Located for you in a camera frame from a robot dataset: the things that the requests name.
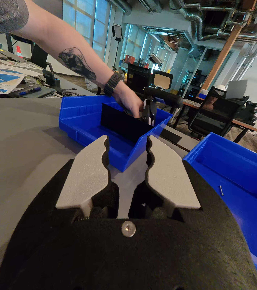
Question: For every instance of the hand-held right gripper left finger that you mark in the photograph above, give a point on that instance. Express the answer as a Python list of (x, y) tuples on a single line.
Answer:
[(85, 176)]

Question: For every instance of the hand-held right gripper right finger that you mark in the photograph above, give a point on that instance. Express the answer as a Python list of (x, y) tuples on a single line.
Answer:
[(171, 179)]

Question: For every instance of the long metal bolt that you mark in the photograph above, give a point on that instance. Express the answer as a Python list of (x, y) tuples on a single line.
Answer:
[(221, 190)]

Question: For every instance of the blue storage bin with divider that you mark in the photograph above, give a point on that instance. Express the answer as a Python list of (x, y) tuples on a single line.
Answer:
[(85, 117)]

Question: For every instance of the blue plastic storage bin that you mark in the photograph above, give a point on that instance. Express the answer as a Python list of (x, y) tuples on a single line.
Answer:
[(244, 181)]

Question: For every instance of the person's left forearm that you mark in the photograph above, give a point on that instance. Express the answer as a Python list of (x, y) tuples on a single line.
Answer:
[(62, 40)]

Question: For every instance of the person's left hand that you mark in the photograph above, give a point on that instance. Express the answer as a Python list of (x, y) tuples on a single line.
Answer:
[(128, 102)]

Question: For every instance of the white tablet stand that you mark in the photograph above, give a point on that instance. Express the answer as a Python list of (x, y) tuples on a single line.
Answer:
[(159, 88)]

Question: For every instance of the black panel with tan insert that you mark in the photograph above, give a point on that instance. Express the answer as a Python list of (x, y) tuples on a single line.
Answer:
[(162, 79)]

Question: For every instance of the black table mat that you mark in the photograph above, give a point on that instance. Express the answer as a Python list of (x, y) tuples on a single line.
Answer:
[(170, 136)]

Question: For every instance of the black bin divider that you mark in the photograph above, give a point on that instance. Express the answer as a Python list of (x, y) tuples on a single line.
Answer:
[(123, 126)]

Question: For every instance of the black high-back chair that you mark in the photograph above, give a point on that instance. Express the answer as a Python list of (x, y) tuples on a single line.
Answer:
[(138, 78)]

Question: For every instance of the small blue box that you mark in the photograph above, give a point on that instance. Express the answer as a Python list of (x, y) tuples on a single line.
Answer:
[(202, 94)]

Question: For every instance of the black studio light panel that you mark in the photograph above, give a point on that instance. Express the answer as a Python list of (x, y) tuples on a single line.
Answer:
[(117, 31), (155, 59)]

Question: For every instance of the brown mannequin head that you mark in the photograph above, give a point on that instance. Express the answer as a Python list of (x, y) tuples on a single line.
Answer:
[(210, 102)]

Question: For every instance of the orange storage box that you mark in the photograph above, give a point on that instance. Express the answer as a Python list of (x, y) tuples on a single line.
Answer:
[(129, 59)]

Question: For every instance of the black wristwatch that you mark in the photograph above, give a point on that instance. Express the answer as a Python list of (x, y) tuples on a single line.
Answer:
[(112, 82)]

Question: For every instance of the black mesh office chair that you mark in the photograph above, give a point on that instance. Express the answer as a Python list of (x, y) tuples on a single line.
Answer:
[(219, 117)]

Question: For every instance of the white printed sign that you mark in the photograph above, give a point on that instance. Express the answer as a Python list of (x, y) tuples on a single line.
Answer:
[(91, 85)]

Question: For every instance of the wooden pillar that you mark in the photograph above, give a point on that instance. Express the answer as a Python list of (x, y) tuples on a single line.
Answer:
[(221, 56)]

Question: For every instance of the wooden desk with black legs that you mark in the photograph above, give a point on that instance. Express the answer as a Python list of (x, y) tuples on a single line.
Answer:
[(244, 123)]

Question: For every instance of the dark grey pad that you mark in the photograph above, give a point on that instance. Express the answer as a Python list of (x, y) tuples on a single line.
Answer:
[(44, 92)]

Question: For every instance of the blue pen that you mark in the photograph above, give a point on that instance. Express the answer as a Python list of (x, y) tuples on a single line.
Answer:
[(29, 90)]

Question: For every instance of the black charger device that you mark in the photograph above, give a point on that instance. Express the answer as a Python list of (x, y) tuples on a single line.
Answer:
[(50, 78)]

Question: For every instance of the black monitor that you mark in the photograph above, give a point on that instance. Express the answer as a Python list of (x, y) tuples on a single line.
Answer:
[(38, 56)]

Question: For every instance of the printed leaflet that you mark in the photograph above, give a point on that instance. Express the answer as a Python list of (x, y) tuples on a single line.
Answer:
[(1, 77)]

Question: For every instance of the orange traffic cone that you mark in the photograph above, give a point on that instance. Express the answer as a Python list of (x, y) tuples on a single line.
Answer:
[(19, 52)]

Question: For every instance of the silver bent air duct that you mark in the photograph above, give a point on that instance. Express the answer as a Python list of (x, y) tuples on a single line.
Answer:
[(197, 25)]

